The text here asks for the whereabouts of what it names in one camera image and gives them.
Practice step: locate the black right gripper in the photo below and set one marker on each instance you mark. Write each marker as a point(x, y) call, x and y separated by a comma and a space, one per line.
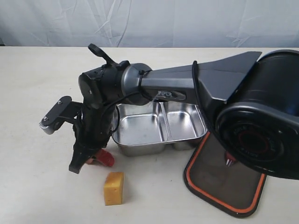
point(92, 132)

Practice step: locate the red toy sausage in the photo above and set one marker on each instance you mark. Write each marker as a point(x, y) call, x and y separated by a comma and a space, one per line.
point(105, 158)

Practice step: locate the yellow toy cheese block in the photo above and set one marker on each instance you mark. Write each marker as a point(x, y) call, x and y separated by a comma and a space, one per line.
point(113, 188)

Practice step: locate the dark transparent box lid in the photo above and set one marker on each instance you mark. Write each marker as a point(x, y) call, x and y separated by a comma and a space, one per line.
point(217, 178)

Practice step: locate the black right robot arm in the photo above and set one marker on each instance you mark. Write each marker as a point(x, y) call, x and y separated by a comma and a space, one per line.
point(249, 102)

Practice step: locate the stainless steel lunch box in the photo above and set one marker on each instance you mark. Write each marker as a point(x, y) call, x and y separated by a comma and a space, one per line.
point(151, 128)

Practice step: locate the blue-grey backdrop cloth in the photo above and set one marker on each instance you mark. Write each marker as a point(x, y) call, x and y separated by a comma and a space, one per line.
point(150, 23)

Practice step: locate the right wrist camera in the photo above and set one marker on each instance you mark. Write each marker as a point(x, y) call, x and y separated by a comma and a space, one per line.
point(64, 110)

